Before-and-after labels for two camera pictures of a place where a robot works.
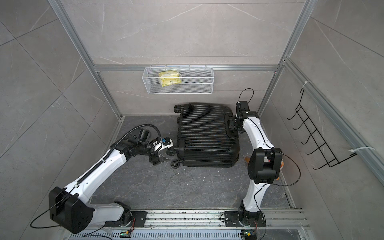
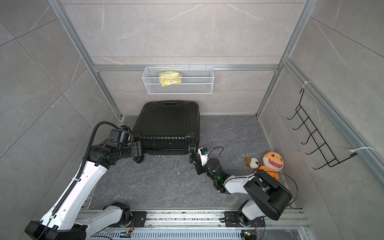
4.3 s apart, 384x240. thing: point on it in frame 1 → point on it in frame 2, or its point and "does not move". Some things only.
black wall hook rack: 318,140 does not move
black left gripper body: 154,157 → 134,150
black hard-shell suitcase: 204,139 → 168,127
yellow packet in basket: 169,78 does not move
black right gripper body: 233,125 → 202,169
